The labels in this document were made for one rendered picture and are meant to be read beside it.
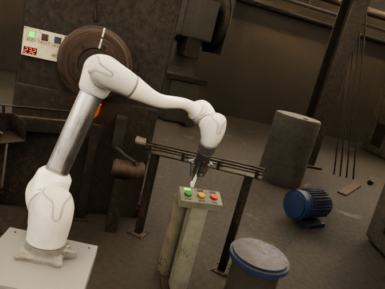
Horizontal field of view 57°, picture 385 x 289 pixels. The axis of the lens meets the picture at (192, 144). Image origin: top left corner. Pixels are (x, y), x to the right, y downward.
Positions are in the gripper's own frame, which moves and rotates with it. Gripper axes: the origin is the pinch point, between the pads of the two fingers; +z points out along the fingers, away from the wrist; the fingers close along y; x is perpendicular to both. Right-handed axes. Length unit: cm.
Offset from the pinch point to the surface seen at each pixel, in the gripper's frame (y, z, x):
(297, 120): -174, 58, -201
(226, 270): -45, 72, 3
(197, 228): -9.1, 25.4, 10.0
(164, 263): 1, 62, 8
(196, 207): -5.3, 13.7, 5.9
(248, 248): -33.2, 18.5, 25.8
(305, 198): -142, 72, -81
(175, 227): -0.6, 38.5, -0.1
